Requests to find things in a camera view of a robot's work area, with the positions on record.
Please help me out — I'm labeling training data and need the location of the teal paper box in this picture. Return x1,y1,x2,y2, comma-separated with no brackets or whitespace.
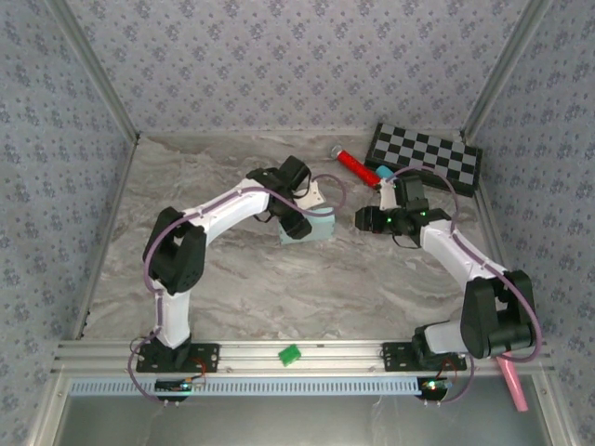
277,206,337,246

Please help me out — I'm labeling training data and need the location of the black grey chess board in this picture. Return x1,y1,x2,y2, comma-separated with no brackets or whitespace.
364,123,483,199

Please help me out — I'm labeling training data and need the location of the right circuit board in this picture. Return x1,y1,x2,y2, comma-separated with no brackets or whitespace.
416,376,453,401

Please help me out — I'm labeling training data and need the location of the circuit board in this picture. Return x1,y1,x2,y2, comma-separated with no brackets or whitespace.
154,378,206,395
416,376,453,401

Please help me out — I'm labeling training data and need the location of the green plastic block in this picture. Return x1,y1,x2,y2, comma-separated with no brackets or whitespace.
277,343,302,368

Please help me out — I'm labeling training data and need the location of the pink toy microphone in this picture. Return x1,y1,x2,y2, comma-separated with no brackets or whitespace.
496,352,530,413

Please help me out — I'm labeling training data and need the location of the grey metal panel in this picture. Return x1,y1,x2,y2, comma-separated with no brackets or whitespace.
59,394,552,446

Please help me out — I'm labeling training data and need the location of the left circuit board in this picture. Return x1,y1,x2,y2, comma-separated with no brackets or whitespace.
154,378,206,395

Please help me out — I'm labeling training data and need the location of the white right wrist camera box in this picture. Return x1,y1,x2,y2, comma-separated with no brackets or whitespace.
378,180,399,211

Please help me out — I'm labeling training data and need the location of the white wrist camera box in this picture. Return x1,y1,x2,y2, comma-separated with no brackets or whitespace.
297,178,325,213
378,180,399,211

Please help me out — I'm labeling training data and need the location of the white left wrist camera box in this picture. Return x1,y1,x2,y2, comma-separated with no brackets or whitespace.
297,178,325,213

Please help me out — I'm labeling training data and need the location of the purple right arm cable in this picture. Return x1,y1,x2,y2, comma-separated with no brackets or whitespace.
385,164,544,405

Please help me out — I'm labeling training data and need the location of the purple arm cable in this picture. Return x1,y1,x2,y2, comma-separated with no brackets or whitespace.
385,164,544,405
127,174,348,406

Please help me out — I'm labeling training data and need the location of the red tube with metal ring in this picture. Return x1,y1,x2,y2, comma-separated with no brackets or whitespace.
330,146,381,187

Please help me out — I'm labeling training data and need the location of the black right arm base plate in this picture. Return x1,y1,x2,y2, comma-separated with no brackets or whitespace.
380,342,468,373

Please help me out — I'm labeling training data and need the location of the aluminium mounting rail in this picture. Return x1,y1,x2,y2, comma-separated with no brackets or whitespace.
50,338,557,375

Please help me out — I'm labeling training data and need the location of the aluminium frame post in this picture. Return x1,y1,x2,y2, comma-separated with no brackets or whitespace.
464,0,554,141
46,0,141,143

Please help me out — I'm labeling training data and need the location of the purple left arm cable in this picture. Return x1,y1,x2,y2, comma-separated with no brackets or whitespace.
127,174,348,406

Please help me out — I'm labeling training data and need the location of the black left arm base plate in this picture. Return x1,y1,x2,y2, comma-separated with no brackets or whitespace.
136,342,220,374

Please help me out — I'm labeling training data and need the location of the blue-grey slotted cable duct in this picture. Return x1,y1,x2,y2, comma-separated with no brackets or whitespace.
68,375,422,397

